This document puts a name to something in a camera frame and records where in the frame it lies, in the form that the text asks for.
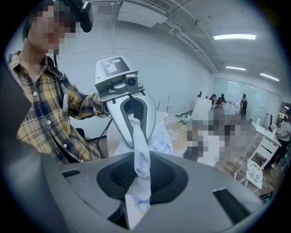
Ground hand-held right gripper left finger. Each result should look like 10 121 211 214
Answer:
0 138 137 233

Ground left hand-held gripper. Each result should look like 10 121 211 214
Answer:
94 56 158 149

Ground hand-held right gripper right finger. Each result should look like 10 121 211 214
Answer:
130 151 265 233

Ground white garment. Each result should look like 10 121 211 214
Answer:
115 124 175 159

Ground pale blue garment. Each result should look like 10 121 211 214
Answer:
124 112 152 230

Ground person's left forearm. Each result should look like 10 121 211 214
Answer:
68 91 111 121

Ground beige floral table runner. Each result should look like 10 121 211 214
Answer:
165 116 189 157

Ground white chair floral cushion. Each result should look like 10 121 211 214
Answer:
234 136 266 190

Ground potted blue white flowers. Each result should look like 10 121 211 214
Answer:
177 113 193 131

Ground white desk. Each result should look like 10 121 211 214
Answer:
251 122 284 148

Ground yellow plaid shirt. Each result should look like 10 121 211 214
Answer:
8 51 107 166

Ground white ceiling pipes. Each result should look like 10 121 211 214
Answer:
168 13 217 74

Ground white ceiling air conditioner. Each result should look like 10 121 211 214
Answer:
117 0 169 28

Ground person's head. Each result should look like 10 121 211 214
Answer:
20 0 84 77

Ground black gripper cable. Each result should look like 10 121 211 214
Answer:
94 118 113 141

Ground black head-worn camera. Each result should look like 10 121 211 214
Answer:
53 0 94 33

